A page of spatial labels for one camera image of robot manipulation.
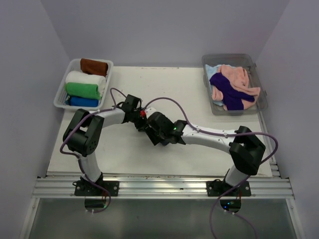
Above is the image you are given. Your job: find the brown towel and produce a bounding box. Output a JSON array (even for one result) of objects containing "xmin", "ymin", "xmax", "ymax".
[{"xmin": 80, "ymin": 58, "xmax": 109, "ymax": 77}]

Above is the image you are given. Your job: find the dark grey-blue towel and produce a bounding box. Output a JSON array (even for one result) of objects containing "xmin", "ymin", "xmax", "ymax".
[{"xmin": 160, "ymin": 139, "xmax": 170, "ymax": 146}]

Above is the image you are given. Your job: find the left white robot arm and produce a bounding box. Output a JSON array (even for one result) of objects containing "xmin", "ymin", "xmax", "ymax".
[{"xmin": 59, "ymin": 95, "xmax": 144, "ymax": 196}]

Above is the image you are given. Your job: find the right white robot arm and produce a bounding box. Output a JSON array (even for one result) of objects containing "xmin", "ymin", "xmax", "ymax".
[{"xmin": 145, "ymin": 108, "xmax": 266, "ymax": 196}]

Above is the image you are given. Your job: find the green rolled towel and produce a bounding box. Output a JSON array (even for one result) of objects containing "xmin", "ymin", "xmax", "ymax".
[{"xmin": 65, "ymin": 82, "xmax": 101, "ymax": 100}]

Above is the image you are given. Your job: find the blue rolled towel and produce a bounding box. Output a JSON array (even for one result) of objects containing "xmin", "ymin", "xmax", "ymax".
[{"xmin": 65, "ymin": 96, "xmax": 99, "ymax": 107}]

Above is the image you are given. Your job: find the white rolled towel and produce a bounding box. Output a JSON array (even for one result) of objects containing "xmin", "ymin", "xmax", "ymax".
[{"xmin": 65, "ymin": 71, "xmax": 106, "ymax": 97}]

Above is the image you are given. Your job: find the white plastic basket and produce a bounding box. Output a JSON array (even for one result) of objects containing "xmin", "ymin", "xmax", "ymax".
[{"xmin": 53, "ymin": 58, "xmax": 114, "ymax": 110}]

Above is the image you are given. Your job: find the light blue towel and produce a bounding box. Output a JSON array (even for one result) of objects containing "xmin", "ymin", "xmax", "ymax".
[{"xmin": 205, "ymin": 64, "xmax": 221, "ymax": 86}]

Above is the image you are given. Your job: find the purple towel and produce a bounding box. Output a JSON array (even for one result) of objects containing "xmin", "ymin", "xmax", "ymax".
[{"xmin": 209, "ymin": 73, "xmax": 255, "ymax": 111}]

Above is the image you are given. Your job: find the clear grey plastic bin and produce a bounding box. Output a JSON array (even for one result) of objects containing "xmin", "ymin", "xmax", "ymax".
[{"xmin": 202, "ymin": 54, "xmax": 268, "ymax": 116}]

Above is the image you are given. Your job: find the pink towel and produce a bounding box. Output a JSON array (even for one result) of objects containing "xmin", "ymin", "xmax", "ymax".
[{"xmin": 218, "ymin": 64, "xmax": 261, "ymax": 109}]

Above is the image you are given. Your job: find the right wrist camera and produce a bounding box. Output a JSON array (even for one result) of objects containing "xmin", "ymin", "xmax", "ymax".
[{"xmin": 140, "ymin": 107, "xmax": 157, "ymax": 119}]

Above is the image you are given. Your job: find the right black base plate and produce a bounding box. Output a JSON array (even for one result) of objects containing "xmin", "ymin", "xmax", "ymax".
[{"xmin": 206, "ymin": 179, "xmax": 252, "ymax": 197}]

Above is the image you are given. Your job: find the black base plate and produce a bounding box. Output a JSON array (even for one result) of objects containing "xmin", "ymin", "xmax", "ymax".
[
  {"xmin": 206, "ymin": 179, "xmax": 252, "ymax": 197},
  {"xmin": 72, "ymin": 180, "xmax": 120, "ymax": 197}
]

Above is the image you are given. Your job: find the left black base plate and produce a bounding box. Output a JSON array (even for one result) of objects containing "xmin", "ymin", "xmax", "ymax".
[{"xmin": 72, "ymin": 180, "xmax": 120, "ymax": 197}]

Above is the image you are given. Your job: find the aluminium front rail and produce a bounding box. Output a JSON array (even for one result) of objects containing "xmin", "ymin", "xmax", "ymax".
[{"xmin": 32, "ymin": 174, "xmax": 294, "ymax": 199}]

